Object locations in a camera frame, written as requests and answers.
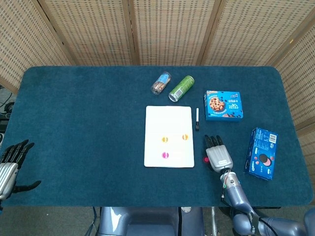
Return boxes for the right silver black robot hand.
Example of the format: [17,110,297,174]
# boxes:
[202,134,234,174]

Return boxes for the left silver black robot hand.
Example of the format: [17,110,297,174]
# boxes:
[0,139,42,201]

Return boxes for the blue Oreo cookie box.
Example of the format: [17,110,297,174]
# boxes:
[243,127,279,181]

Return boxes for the blue chocolate chip cookie box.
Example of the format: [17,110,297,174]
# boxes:
[203,90,244,121]

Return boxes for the white magnetic whiteboard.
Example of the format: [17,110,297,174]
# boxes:
[144,105,195,169]

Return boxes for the metal table leg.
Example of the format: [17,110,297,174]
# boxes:
[211,206,219,236]

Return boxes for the green drink can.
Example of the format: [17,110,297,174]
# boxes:
[168,75,195,102]

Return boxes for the blue felt table cloth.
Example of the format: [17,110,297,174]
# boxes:
[0,65,314,207]

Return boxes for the clear plastic snack jar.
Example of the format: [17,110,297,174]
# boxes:
[150,71,172,95]

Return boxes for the blue-grey robot torso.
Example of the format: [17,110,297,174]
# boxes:
[98,206,205,236]

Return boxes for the woven bamboo folding screen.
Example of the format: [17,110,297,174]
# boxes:
[0,0,315,133]

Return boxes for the blue cable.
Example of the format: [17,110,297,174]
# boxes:
[91,206,99,233]

